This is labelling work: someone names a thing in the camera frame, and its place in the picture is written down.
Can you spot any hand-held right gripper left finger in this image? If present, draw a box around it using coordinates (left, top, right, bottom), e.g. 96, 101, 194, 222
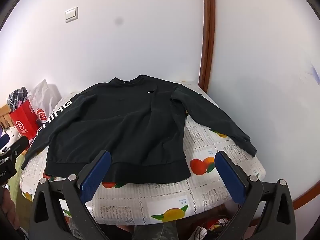
29, 149, 112, 240

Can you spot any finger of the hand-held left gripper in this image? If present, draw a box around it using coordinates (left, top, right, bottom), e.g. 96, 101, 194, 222
10, 136, 30, 159

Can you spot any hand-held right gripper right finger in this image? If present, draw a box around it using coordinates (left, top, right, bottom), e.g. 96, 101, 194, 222
214, 151, 304, 240

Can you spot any black long-sleeve sweatshirt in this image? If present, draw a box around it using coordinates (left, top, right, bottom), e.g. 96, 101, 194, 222
21, 74, 257, 185

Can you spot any red paper shopping bag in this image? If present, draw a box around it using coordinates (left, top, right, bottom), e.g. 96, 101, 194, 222
10, 100, 48, 140

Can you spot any wooden chair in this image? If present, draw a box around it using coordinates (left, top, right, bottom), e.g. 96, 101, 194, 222
0, 105, 15, 130

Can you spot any plaid checked cloth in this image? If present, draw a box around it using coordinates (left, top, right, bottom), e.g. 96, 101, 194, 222
7, 87, 32, 113

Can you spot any fruit print white tablecloth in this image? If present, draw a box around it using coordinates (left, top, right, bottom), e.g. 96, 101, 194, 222
19, 80, 266, 227

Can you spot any white plastic bag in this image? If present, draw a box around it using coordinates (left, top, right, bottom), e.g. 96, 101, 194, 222
27, 79, 62, 120

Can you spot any tangle of cables under table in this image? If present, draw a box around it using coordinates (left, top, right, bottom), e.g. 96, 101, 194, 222
192, 216, 242, 240

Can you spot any white wall light switch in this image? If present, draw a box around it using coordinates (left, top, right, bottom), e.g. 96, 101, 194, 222
64, 6, 78, 23

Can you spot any brown wooden door frame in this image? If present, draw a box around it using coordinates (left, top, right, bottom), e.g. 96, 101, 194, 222
199, 0, 216, 93

